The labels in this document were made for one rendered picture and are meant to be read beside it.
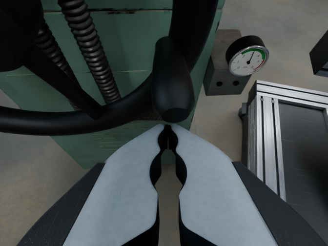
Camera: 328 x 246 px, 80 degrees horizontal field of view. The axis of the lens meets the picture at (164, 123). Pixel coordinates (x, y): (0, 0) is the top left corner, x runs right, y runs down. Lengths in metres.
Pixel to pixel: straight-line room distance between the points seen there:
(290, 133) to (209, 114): 0.39
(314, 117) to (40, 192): 1.19
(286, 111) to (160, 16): 0.74
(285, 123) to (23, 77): 0.87
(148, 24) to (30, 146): 0.92
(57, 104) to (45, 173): 0.56
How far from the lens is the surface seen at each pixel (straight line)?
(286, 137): 0.90
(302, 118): 0.99
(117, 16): 0.35
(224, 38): 0.47
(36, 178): 1.06
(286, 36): 1.78
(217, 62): 0.40
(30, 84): 0.50
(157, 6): 0.34
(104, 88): 0.27
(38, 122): 0.25
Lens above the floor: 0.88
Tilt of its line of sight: 59 degrees down
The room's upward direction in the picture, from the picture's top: 3 degrees clockwise
